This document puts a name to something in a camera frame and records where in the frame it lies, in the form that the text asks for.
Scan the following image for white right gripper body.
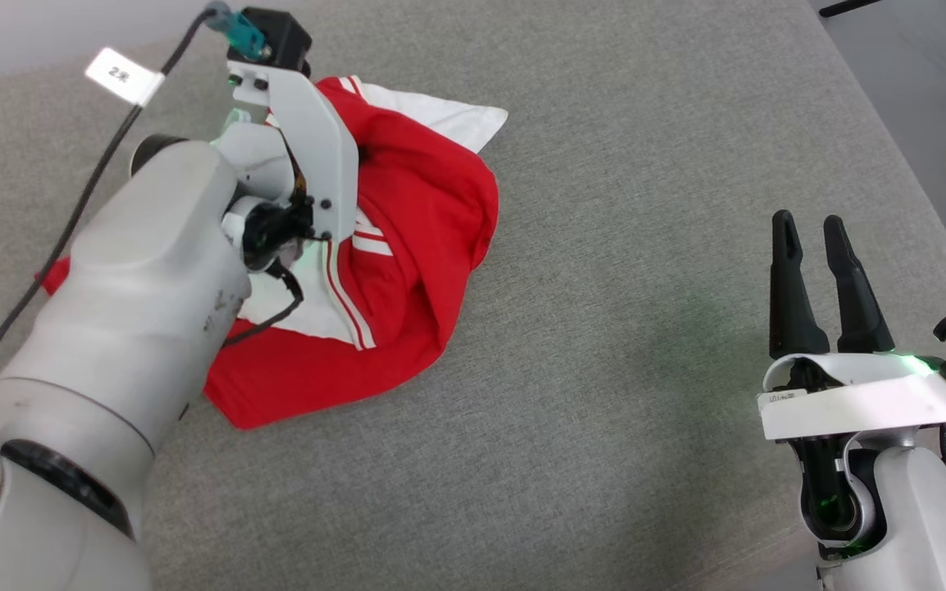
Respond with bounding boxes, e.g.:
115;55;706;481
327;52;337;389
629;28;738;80
758;351;946;442

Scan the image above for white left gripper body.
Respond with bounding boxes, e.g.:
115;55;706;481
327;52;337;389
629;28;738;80
212;62;359;241

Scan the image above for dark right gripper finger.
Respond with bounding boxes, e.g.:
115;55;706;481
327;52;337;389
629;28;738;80
770;210;831;360
822;215;897;355

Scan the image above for red and white garment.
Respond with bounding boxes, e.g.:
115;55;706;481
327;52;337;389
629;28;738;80
36;76;509;430

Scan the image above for teal cable connector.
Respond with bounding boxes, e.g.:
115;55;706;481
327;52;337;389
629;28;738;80
204;2;267;61

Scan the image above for short black cable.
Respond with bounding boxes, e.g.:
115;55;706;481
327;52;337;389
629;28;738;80
221;261;306;347

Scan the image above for white cable label tag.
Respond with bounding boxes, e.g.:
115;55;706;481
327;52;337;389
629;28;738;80
85;48;165;107

